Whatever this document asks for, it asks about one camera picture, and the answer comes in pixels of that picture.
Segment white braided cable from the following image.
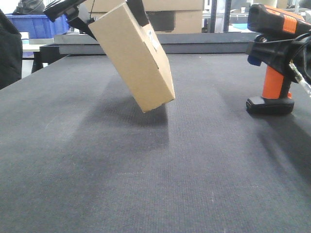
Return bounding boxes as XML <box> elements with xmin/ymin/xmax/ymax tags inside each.
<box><xmin>288</xmin><ymin>63</ymin><xmax>311</xmax><ymax>98</ymax></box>

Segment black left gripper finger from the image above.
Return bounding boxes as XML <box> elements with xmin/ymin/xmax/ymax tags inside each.
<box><xmin>126</xmin><ymin>0</ymin><xmax>150</xmax><ymax>27</ymax></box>

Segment orange black barcode scanner gun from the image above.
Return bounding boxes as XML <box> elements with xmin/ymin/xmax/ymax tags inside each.
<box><xmin>246</xmin><ymin>3</ymin><xmax>311</xmax><ymax>115</ymax></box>

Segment black table edge rail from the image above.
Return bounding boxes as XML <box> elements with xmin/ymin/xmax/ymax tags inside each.
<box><xmin>40</xmin><ymin>32</ymin><xmax>259</xmax><ymax>55</ymax></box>

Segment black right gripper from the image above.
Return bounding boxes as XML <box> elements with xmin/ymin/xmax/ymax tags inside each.
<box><xmin>245</xmin><ymin>33</ymin><xmax>311</xmax><ymax>83</ymax></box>

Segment large stacked cardboard boxes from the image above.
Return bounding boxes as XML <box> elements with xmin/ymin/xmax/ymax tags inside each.
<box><xmin>84</xmin><ymin>0</ymin><xmax>204</xmax><ymax>34</ymax></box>

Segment brown cardboard package box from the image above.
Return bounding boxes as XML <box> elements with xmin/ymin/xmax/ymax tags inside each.
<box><xmin>89</xmin><ymin>0</ymin><xmax>175</xmax><ymax>113</ymax></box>

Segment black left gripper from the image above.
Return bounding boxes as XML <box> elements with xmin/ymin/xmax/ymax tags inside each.
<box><xmin>43</xmin><ymin>0</ymin><xmax>96</xmax><ymax>40</ymax></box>

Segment blue plastic bin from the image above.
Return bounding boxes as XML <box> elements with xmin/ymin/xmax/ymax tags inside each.
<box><xmin>6</xmin><ymin>14</ymin><xmax>70</xmax><ymax>39</ymax></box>

